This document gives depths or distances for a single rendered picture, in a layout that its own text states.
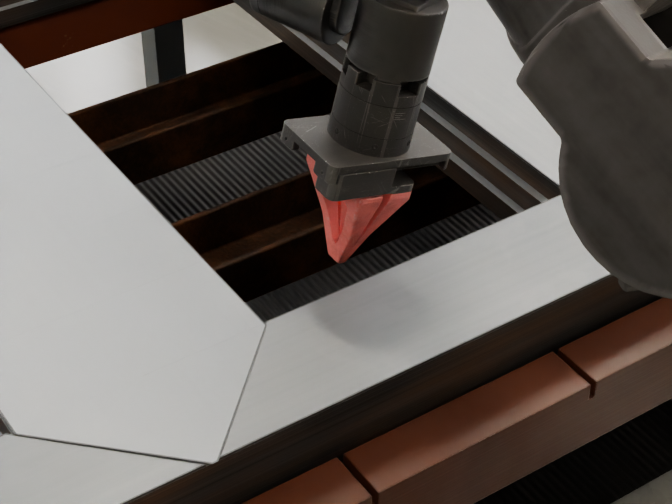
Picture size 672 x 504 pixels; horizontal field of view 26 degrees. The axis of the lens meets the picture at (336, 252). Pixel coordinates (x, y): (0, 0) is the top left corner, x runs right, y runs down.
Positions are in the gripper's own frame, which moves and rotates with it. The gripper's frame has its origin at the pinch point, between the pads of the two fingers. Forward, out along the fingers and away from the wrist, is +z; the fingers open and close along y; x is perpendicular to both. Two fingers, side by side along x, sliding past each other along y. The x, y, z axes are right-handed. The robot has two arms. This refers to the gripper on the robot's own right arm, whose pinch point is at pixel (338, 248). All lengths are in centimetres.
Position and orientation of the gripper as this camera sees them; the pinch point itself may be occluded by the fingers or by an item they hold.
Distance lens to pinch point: 103.1
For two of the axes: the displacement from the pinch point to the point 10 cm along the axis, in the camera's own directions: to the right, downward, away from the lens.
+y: -8.1, 1.4, -5.7
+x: 5.4, 5.4, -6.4
